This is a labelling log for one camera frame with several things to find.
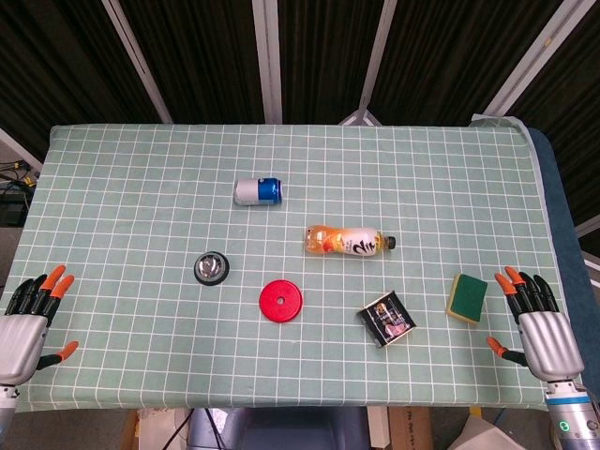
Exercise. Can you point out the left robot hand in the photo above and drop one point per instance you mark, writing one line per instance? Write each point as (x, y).
(21, 330)

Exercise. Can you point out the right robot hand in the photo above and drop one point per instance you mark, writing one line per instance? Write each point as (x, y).
(548, 335)

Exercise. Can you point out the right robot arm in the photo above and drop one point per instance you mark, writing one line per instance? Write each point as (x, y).
(573, 415)

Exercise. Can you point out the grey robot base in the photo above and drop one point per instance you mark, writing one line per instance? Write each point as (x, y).
(276, 429)

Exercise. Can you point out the green and yellow sponge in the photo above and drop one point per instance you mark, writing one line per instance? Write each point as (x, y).
(466, 299)

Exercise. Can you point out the blue table padding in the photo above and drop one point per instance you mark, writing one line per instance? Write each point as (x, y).
(567, 225)

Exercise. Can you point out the black snack box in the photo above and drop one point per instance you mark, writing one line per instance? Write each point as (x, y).
(387, 319)

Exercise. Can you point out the cardboard box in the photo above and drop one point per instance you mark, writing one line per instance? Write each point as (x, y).
(412, 429)

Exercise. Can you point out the orange juice bottle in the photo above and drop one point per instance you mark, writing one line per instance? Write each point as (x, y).
(347, 241)

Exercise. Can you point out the red plastic disc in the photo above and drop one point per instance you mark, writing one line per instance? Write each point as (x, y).
(280, 301)

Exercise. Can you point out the green checkered tablecloth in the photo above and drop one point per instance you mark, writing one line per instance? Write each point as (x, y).
(290, 262)

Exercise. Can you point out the blue and silver can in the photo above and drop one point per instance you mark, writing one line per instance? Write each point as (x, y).
(259, 191)

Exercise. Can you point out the white frame post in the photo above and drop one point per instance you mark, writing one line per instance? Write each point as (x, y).
(267, 61)
(529, 58)
(138, 58)
(375, 65)

